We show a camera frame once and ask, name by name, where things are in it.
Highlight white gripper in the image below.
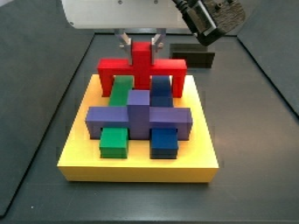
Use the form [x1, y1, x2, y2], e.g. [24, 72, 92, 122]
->
[60, 0, 187, 60]

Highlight red cross-shaped block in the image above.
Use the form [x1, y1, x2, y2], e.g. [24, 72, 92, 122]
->
[98, 42, 187, 98]

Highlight yellow base board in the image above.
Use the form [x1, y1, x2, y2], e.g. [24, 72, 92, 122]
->
[58, 74, 219, 183]

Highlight purple cross-shaped block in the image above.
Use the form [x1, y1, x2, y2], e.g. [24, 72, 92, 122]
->
[86, 90, 193, 140]

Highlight green rectangular block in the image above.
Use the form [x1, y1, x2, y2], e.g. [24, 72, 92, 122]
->
[99, 75, 134, 158]

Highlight blue rectangular block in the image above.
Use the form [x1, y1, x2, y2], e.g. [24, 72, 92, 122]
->
[150, 76, 179, 159]

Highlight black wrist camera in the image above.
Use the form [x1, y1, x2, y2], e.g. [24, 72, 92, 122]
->
[173, 0, 246, 46]

